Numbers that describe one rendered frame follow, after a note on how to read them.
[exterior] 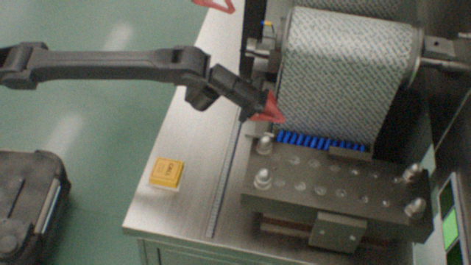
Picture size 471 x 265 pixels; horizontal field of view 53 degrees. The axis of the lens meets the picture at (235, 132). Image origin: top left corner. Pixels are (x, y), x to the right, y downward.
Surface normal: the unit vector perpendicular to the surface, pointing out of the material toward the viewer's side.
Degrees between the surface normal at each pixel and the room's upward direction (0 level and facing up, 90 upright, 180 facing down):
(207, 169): 0
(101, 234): 0
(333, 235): 90
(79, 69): 95
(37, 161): 0
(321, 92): 90
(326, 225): 90
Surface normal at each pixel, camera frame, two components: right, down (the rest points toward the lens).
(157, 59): -0.07, -0.57
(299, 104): -0.18, 0.73
